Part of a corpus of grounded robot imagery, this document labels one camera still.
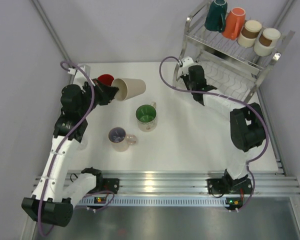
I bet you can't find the stainless steel dish rack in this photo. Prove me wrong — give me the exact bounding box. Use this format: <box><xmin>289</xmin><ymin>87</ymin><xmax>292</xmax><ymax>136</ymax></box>
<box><xmin>178</xmin><ymin>0</ymin><xmax>295</xmax><ymax>103</ymax></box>

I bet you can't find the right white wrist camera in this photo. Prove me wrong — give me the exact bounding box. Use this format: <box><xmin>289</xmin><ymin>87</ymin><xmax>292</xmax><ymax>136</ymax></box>
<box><xmin>177</xmin><ymin>56</ymin><xmax>194</xmax><ymax>68</ymax></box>

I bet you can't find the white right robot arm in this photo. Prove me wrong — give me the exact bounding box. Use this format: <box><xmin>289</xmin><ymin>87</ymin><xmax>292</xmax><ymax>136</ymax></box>
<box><xmin>181</xmin><ymin>65</ymin><xmax>269</xmax><ymax>198</ymax></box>

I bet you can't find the small brown white cup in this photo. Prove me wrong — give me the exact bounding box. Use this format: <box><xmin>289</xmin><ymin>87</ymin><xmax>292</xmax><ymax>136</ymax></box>
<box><xmin>237</xmin><ymin>20</ymin><xmax>262</xmax><ymax>48</ymax></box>

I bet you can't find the green interior floral mug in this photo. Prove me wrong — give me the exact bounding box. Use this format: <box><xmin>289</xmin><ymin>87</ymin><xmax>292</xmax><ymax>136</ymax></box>
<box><xmin>135</xmin><ymin>102</ymin><xmax>157</xmax><ymax>132</ymax></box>

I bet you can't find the steel lined paper cup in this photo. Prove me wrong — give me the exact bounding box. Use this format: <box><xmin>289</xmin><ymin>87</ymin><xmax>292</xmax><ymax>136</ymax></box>
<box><xmin>253</xmin><ymin>28</ymin><xmax>281</xmax><ymax>57</ymax></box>

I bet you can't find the beige tumbler cup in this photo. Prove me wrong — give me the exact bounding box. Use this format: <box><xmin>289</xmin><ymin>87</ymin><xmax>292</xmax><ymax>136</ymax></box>
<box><xmin>111</xmin><ymin>78</ymin><xmax>146</xmax><ymax>101</ymax></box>

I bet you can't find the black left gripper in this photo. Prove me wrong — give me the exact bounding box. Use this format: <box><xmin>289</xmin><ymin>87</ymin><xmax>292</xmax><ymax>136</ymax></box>
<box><xmin>78</xmin><ymin>78</ymin><xmax>119</xmax><ymax>117</ymax></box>

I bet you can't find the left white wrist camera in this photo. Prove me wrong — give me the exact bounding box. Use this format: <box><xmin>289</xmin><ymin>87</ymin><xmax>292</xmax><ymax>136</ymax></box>
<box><xmin>67</xmin><ymin>63</ymin><xmax>91</xmax><ymax>78</ymax></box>

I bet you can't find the grey slotted cable duct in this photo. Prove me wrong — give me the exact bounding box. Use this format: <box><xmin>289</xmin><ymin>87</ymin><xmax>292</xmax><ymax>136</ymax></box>
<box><xmin>82</xmin><ymin>195</ymin><xmax>231</xmax><ymax>207</ymax></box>

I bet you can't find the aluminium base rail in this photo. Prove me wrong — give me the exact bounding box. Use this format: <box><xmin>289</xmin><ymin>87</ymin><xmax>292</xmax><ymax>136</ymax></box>
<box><xmin>32</xmin><ymin>170</ymin><xmax>300</xmax><ymax>196</ymax></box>

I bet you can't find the dark teal mug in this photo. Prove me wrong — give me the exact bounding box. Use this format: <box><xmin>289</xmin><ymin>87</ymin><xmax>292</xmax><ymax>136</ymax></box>
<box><xmin>204</xmin><ymin>0</ymin><xmax>228</xmax><ymax>33</ymax></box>

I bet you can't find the clear glass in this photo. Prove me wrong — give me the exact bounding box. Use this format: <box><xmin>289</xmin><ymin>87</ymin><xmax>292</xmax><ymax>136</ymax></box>
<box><xmin>78</xmin><ymin>139</ymin><xmax>88</xmax><ymax>151</ymax></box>

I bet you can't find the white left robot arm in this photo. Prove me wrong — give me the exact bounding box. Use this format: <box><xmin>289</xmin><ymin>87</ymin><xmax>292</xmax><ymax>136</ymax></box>
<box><xmin>21</xmin><ymin>80</ymin><xmax>119</xmax><ymax>227</ymax></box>

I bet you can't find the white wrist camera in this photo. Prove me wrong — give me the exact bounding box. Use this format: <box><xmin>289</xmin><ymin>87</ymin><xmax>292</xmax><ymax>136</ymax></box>
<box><xmin>177</xmin><ymin>56</ymin><xmax>194</xmax><ymax>68</ymax></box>
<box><xmin>67</xmin><ymin>63</ymin><xmax>91</xmax><ymax>78</ymax></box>

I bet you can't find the red skull mug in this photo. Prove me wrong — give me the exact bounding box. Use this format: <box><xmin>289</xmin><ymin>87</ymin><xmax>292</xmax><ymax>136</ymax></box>
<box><xmin>97</xmin><ymin>74</ymin><xmax>114</xmax><ymax>86</ymax></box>

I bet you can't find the orange mug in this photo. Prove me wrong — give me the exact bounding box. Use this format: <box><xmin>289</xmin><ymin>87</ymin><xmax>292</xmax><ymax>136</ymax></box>
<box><xmin>222</xmin><ymin>7</ymin><xmax>246</xmax><ymax>41</ymax></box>

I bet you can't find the pink purple mug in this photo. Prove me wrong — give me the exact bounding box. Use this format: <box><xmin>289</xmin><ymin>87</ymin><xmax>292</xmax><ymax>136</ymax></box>
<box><xmin>108</xmin><ymin>127</ymin><xmax>138</xmax><ymax>152</ymax></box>

